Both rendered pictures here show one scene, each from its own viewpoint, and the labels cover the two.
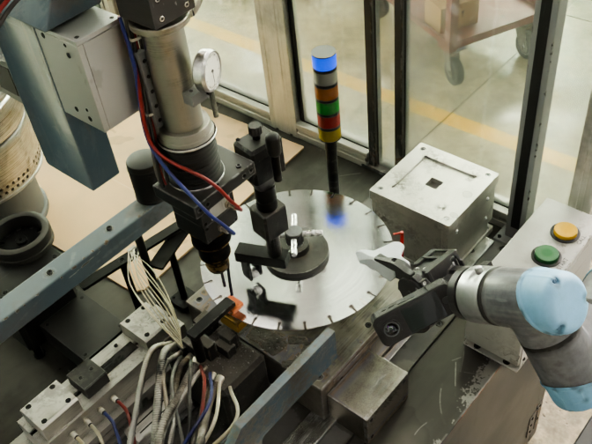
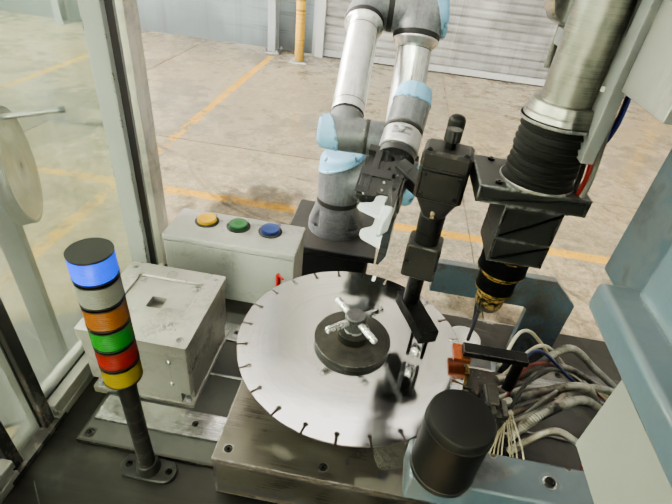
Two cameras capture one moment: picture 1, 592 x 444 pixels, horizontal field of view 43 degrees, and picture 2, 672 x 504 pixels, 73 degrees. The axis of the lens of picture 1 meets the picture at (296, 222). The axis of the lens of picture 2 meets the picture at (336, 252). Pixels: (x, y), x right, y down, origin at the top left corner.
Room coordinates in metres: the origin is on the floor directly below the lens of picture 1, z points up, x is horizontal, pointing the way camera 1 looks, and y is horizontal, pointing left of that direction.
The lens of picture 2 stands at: (1.24, 0.33, 1.44)
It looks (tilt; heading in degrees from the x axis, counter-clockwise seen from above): 36 degrees down; 229
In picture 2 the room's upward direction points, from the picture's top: 7 degrees clockwise
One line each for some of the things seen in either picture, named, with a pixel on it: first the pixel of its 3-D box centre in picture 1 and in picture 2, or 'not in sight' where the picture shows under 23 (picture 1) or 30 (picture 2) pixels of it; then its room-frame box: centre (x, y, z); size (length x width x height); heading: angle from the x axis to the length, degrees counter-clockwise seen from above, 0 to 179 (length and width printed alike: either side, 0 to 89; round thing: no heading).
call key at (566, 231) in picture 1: (565, 233); (207, 221); (0.92, -0.47, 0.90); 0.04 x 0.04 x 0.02
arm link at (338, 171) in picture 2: not in sight; (343, 173); (0.53, -0.50, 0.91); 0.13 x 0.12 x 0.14; 136
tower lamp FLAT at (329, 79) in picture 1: (325, 74); (99, 286); (1.20, -0.09, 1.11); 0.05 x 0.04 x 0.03; 45
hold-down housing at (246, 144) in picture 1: (263, 181); (434, 209); (0.84, 0.04, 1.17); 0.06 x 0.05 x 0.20; 126
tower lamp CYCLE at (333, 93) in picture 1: (326, 88); (105, 309); (1.20, -0.09, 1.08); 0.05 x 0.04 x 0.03; 45
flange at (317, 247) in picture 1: (295, 247); (352, 335); (0.91, 0.01, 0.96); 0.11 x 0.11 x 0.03
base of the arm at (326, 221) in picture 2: not in sight; (336, 211); (0.54, -0.50, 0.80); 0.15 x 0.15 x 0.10
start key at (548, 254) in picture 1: (546, 256); (238, 226); (0.88, -0.42, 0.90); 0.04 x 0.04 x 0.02
